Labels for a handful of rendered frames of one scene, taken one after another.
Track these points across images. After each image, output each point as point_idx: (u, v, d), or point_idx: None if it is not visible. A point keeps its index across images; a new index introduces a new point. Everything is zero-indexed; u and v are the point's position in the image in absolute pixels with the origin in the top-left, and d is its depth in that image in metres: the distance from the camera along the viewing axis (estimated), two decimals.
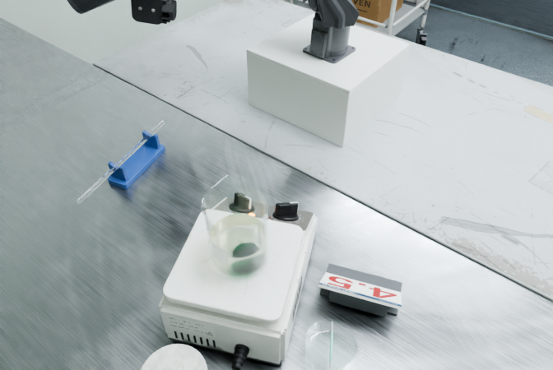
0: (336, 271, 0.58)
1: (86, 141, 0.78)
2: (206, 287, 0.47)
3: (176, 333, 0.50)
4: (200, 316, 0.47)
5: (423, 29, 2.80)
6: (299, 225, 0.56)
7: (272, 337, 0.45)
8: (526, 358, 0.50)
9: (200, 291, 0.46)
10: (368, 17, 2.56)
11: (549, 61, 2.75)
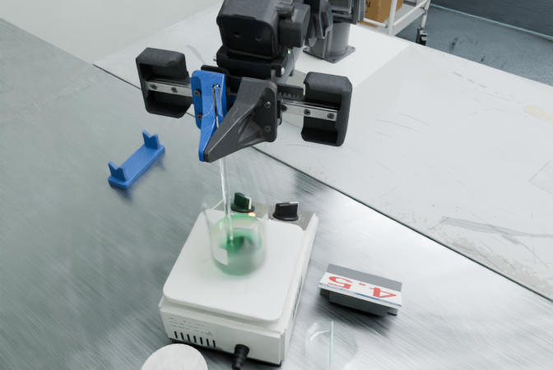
0: (336, 271, 0.58)
1: (86, 141, 0.78)
2: (206, 287, 0.47)
3: (176, 333, 0.50)
4: (200, 316, 0.47)
5: (423, 29, 2.80)
6: (299, 225, 0.56)
7: (272, 337, 0.45)
8: (526, 358, 0.50)
9: (200, 291, 0.46)
10: (368, 17, 2.56)
11: (549, 61, 2.75)
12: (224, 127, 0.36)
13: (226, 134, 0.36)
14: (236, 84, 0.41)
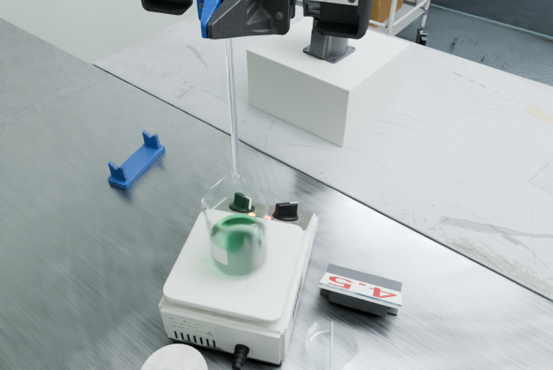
0: (336, 271, 0.58)
1: (86, 141, 0.78)
2: (206, 287, 0.47)
3: (176, 333, 0.50)
4: (200, 316, 0.47)
5: (423, 29, 2.80)
6: (299, 225, 0.56)
7: (272, 337, 0.45)
8: (526, 358, 0.50)
9: (200, 291, 0.46)
10: None
11: (549, 61, 2.75)
12: (230, 2, 0.32)
13: (233, 8, 0.31)
14: None
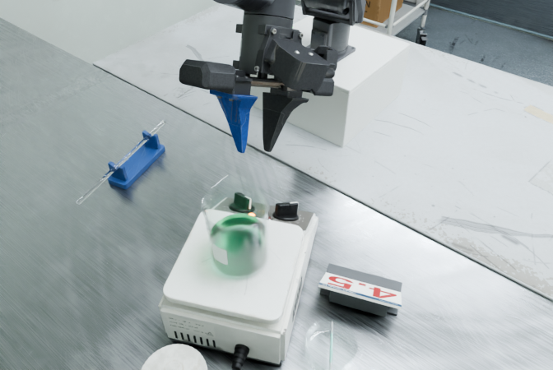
0: (336, 271, 0.58)
1: (86, 141, 0.78)
2: (206, 287, 0.47)
3: (176, 333, 0.50)
4: (200, 316, 0.47)
5: (423, 29, 2.80)
6: (299, 225, 0.56)
7: (272, 337, 0.45)
8: (526, 358, 0.50)
9: (200, 291, 0.46)
10: (368, 17, 2.56)
11: (549, 61, 2.75)
12: (277, 131, 0.58)
13: (278, 135, 0.58)
14: (253, 80, 0.54)
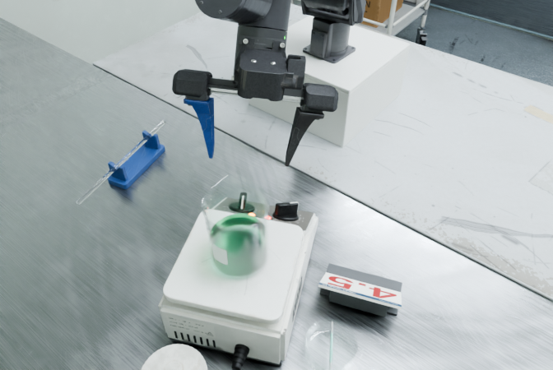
0: (336, 271, 0.58)
1: (86, 141, 0.78)
2: (206, 287, 0.47)
3: (176, 333, 0.50)
4: (200, 316, 0.47)
5: (423, 29, 2.80)
6: (299, 225, 0.56)
7: (272, 337, 0.45)
8: (526, 358, 0.50)
9: (200, 291, 0.46)
10: (368, 17, 2.56)
11: (549, 61, 2.75)
12: (293, 146, 0.57)
13: (295, 150, 0.57)
14: (214, 87, 0.55)
